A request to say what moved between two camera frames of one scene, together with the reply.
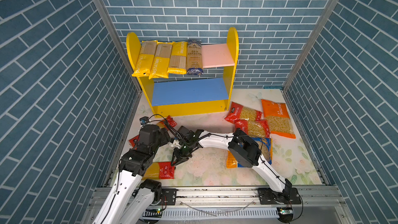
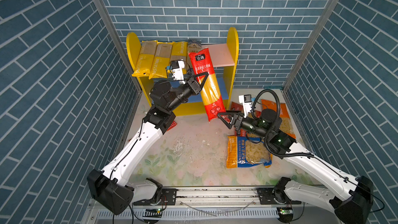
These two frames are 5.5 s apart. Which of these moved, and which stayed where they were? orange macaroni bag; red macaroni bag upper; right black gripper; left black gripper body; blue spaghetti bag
Moved: left black gripper body; right black gripper
Stayed: orange macaroni bag; blue spaghetti bag; red macaroni bag upper
